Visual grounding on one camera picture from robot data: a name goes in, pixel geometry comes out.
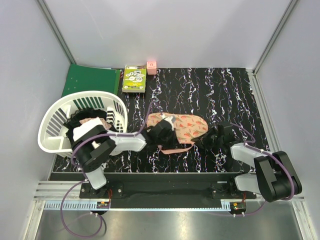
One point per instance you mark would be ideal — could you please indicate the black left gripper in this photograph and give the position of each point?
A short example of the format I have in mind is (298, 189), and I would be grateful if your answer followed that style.
(174, 142)

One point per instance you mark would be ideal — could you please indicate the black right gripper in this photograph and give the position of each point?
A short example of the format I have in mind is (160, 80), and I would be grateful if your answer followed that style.
(201, 141)

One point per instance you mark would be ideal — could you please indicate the pink mesh bra laundry bag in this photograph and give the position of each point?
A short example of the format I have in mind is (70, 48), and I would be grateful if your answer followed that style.
(186, 128)

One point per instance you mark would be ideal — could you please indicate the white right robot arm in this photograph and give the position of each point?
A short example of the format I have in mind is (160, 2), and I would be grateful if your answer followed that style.
(274, 177)

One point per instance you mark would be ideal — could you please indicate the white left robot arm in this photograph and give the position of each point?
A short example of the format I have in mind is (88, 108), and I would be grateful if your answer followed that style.
(92, 144)

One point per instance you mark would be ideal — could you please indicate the black lace bra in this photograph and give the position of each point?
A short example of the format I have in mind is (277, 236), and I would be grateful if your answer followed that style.
(78, 118)

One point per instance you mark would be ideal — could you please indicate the white plastic laundry basket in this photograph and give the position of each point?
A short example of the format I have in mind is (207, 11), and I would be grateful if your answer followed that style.
(52, 132)

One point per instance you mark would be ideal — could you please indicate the black patterned table mat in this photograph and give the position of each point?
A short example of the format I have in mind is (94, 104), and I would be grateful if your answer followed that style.
(215, 94)

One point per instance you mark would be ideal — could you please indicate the green card box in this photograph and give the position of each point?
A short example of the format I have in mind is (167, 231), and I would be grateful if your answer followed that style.
(134, 79)

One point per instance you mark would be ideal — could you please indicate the small pink box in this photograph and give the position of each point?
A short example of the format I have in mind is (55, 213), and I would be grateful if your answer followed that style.
(151, 67)

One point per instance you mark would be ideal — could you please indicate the green cutting mat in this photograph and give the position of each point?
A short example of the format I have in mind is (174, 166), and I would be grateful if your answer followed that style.
(83, 78)

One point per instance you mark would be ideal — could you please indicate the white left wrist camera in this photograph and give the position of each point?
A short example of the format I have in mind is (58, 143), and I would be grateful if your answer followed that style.
(170, 119)

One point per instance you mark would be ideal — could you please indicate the white slotted cable duct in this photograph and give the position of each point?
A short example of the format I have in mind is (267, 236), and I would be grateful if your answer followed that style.
(77, 205)

